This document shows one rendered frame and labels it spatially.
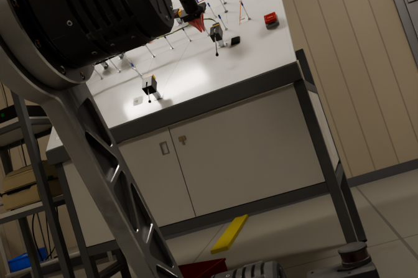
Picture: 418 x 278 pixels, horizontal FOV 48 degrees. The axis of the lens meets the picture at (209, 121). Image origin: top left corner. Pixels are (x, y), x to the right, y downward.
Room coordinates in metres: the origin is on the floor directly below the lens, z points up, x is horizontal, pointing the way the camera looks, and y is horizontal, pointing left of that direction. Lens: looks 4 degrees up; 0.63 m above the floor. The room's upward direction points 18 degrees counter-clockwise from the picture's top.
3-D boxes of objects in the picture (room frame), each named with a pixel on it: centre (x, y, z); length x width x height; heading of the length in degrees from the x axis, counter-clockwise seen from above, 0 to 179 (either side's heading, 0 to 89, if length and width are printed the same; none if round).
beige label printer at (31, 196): (2.33, 0.91, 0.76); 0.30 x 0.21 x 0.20; 166
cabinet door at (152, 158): (2.04, 0.43, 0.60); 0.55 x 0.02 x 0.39; 73
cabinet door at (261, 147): (1.88, -0.09, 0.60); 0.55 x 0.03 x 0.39; 73
